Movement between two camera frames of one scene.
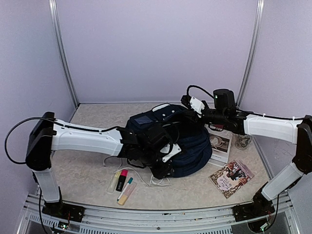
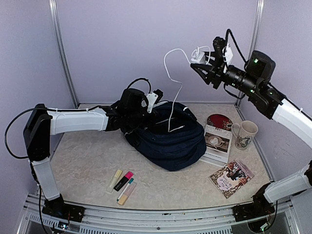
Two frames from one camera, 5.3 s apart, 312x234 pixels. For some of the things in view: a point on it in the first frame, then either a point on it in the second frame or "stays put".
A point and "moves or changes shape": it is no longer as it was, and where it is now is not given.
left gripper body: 149,159 to 134,116
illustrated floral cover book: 231,178 stays put
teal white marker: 129,182 stays put
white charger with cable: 163,182 to 197,57
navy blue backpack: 190,133 moves or changes shape
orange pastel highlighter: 127,193 stays put
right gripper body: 219,116 to 248,83
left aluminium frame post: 53,6 stays put
